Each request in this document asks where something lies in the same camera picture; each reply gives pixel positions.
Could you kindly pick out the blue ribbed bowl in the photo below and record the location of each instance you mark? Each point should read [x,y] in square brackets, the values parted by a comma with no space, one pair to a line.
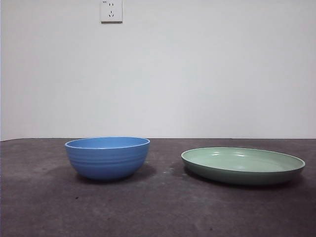
[106,163]

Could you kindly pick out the green round plate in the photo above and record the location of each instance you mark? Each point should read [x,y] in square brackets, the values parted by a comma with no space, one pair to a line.
[242,176]

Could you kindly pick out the white wall socket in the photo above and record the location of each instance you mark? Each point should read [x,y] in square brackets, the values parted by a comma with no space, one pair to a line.
[111,14]

